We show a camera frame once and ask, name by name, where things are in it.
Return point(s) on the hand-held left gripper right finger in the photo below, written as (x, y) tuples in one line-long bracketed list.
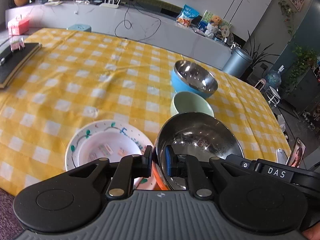
[(169, 162)]

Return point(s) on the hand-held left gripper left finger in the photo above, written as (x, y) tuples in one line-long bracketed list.
[(149, 160)]

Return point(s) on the orange steel bowl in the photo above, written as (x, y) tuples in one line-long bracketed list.
[(200, 135)]

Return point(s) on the small white plate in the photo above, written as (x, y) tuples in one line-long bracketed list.
[(105, 145)]

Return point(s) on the fruit print white plate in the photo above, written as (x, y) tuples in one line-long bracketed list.
[(100, 125)]

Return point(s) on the person's right hand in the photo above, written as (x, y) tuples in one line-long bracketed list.
[(313, 234)]

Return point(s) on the white phone stand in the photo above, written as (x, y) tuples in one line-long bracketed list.
[(281, 156)]

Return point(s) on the smartphone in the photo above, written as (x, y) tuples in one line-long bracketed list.
[(297, 152)]

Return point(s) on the white tissue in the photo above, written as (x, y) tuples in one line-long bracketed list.
[(281, 121)]

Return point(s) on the green ceramic bowl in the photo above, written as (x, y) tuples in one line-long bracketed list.
[(190, 105)]

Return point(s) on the white round stool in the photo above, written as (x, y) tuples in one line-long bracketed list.
[(273, 96)]

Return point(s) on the blue steel bowl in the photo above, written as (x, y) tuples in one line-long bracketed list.
[(182, 82)]

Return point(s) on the dark cabinet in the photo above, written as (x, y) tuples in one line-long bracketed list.
[(305, 90)]

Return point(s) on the pink small heater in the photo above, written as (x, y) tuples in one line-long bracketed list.
[(260, 85)]

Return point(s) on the water jug with pump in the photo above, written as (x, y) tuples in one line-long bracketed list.
[(273, 80)]

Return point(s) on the yellow checkered tablecloth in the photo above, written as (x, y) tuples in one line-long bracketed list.
[(75, 80)]

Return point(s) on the leafy green plant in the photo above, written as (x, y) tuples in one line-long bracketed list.
[(302, 62)]

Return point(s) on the grey round trash can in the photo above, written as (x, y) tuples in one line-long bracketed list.
[(236, 63)]

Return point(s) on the potted long-leaf plant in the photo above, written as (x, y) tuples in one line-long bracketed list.
[(255, 55)]

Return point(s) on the decorative plate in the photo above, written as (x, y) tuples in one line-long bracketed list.
[(230, 38)]

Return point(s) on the round paper fan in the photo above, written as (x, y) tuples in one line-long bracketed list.
[(225, 31)]

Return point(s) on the teddy bear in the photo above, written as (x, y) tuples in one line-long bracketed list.
[(214, 25)]

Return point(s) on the blue snack bag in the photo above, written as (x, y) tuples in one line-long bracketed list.
[(187, 16)]

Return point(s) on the green picture board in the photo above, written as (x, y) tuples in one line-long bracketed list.
[(206, 17)]

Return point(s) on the teal stool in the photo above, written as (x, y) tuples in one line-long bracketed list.
[(78, 27)]

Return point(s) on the white marble console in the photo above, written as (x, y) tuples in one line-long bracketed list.
[(100, 17)]

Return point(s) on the purple fuzzy cloth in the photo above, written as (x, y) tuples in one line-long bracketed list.
[(8, 217)]

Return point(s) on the black notebook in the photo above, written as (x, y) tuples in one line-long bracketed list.
[(20, 65)]

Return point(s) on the hanging vine plant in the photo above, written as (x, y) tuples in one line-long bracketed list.
[(286, 12)]

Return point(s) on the pink clip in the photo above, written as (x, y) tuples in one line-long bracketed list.
[(17, 44)]

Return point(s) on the slim black case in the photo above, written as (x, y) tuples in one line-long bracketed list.
[(5, 58)]

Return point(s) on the white papers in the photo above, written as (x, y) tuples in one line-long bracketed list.
[(53, 3)]

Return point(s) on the red box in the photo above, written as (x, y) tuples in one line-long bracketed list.
[(18, 26)]

